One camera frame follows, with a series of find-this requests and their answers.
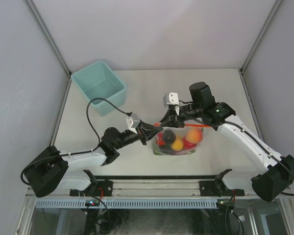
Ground green fake leaf vegetable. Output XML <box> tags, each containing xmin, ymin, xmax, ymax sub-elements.
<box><xmin>152</xmin><ymin>144</ymin><xmax>172</xmax><ymax>155</ymax></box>

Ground red fake apple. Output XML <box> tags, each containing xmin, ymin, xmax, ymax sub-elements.
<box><xmin>182</xmin><ymin>137</ymin><xmax>197</xmax><ymax>150</ymax></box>

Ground red yellow fake pear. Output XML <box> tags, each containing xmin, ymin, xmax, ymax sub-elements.
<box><xmin>185</xmin><ymin>128</ymin><xmax>203</xmax><ymax>144</ymax></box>

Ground clear zip top bag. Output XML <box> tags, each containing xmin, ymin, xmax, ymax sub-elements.
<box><xmin>152</xmin><ymin>124</ymin><xmax>211</xmax><ymax>156</ymax></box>

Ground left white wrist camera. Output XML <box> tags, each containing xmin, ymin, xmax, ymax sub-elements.
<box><xmin>125</xmin><ymin>113</ymin><xmax>140</xmax><ymax>134</ymax></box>

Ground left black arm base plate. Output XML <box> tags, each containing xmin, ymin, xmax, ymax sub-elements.
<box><xmin>70</xmin><ymin>180</ymin><xmax>113</xmax><ymax>198</ymax></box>

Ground black camera cable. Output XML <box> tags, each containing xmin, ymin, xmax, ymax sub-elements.
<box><xmin>181</xmin><ymin>115</ymin><xmax>294</xmax><ymax>196</ymax></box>
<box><xmin>21</xmin><ymin>97</ymin><xmax>133</xmax><ymax>187</ymax></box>

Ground left aluminium frame post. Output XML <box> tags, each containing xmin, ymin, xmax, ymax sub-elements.
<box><xmin>23</xmin><ymin>0</ymin><xmax>73</xmax><ymax>76</ymax></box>

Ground blue slotted cable duct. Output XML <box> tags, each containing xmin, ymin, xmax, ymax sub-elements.
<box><xmin>35</xmin><ymin>198</ymin><xmax>218</xmax><ymax>209</ymax></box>

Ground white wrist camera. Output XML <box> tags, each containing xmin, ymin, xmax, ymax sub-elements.
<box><xmin>125</xmin><ymin>113</ymin><xmax>140</xmax><ymax>134</ymax></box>
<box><xmin>163</xmin><ymin>92</ymin><xmax>179</xmax><ymax>107</ymax></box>

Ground left black camera cable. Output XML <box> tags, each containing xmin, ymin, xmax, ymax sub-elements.
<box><xmin>21</xmin><ymin>97</ymin><xmax>133</xmax><ymax>187</ymax></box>

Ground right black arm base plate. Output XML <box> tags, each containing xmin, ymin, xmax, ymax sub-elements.
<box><xmin>199</xmin><ymin>180</ymin><xmax>245</xmax><ymax>197</ymax></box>

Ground teal plastic bin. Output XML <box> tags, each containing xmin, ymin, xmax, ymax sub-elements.
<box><xmin>71</xmin><ymin>61</ymin><xmax>127</xmax><ymax>116</ymax></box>

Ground right aluminium frame post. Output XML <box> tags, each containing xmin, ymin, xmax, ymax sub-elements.
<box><xmin>240</xmin><ymin>0</ymin><xmax>285</xmax><ymax>73</ymax></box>

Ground dark purple fake eggplant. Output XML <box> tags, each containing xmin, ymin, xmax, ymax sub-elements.
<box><xmin>162</xmin><ymin>129</ymin><xmax>176</xmax><ymax>145</ymax></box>

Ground orange fake fruit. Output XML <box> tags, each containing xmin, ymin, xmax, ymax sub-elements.
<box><xmin>171</xmin><ymin>139</ymin><xmax>183</xmax><ymax>152</ymax></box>

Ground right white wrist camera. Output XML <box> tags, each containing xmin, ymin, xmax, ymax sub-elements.
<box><xmin>163</xmin><ymin>92</ymin><xmax>179</xmax><ymax>107</ymax></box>

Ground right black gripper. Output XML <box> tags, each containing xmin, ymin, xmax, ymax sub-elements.
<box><xmin>160</xmin><ymin>103</ymin><xmax>203</xmax><ymax>128</ymax></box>

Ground right black camera cable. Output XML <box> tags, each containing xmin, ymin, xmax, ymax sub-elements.
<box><xmin>181</xmin><ymin>115</ymin><xmax>294</xmax><ymax>196</ymax></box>

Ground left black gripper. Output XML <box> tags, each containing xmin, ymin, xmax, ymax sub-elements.
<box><xmin>113</xmin><ymin>119</ymin><xmax>162</xmax><ymax>150</ymax></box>

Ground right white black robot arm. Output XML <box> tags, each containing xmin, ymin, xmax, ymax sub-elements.
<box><xmin>160</xmin><ymin>82</ymin><xmax>294</xmax><ymax>202</ymax></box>

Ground aluminium mounting rail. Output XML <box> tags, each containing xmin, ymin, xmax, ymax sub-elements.
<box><xmin>25</xmin><ymin>178</ymin><xmax>292</xmax><ymax>197</ymax></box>

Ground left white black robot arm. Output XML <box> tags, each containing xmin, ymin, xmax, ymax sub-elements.
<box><xmin>20</xmin><ymin>122</ymin><xmax>163</xmax><ymax>198</ymax></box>

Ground aluminium frame post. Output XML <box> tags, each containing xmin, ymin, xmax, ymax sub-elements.
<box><xmin>240</xmin><ymin>0</ymin><xmax>285</xmax><ymax>73</ymax></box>
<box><xmin>23</xmin><ymin>0</ymin><xmax>73</xmax><ymax>76</ymax></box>

